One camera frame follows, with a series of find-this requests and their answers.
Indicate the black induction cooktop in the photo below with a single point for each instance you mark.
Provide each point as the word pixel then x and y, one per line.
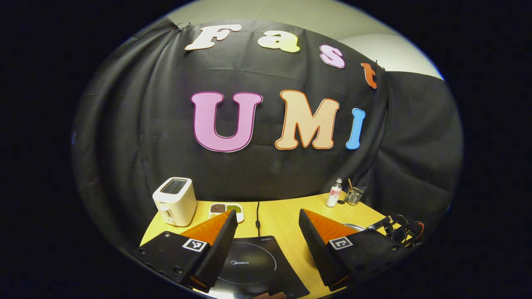
pixel 257 265

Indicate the white toaster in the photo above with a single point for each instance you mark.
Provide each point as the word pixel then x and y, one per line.
pixel 174 203

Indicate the clear bottle with pink label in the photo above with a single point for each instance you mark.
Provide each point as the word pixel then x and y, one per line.
pixel 333 195

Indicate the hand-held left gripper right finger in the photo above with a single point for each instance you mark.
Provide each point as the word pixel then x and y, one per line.
pixel 318 249

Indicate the white divided dish of beans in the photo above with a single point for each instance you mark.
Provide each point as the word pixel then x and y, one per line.
pixel 226 209

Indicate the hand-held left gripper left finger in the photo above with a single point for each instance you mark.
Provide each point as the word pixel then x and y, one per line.
pixel 220 249

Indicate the wooden stick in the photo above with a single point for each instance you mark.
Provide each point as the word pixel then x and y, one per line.
pixel 350 185

